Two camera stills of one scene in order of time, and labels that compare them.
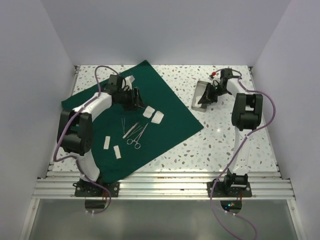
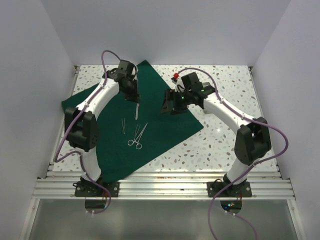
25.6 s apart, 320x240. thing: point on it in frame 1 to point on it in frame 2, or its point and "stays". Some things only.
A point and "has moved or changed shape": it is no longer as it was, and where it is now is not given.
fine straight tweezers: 134,132 has moved or changed shape
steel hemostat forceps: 137,145 stays
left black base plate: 88,189 stays
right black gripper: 207,98 to 172,94
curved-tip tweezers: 130,130 to 137,109
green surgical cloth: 124,139 stays
